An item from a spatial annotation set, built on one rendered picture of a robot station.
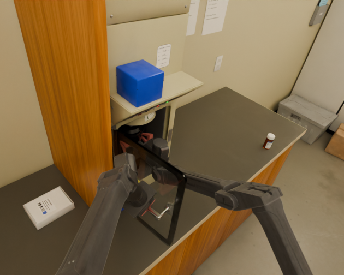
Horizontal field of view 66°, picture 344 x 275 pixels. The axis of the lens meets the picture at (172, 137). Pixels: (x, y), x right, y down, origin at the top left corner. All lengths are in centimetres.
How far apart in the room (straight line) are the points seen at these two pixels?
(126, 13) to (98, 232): 55
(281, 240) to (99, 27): 63
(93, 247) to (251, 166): 119
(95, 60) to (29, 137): 75
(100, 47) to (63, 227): 79
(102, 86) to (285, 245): 58
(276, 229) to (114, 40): 63
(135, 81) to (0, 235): 82
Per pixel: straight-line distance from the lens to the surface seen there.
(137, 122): 102
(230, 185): 78
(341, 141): 356
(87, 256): 45
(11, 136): 131
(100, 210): 53
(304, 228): 270
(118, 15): 77
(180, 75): 98
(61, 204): 123
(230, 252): 229
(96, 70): 67
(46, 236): 120
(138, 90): 75
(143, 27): 83
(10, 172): 143
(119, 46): 80
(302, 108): 366
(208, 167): 144
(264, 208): 69
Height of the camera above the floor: 194
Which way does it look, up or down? 39 degrees down
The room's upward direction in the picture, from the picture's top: 8 degrees clockwise
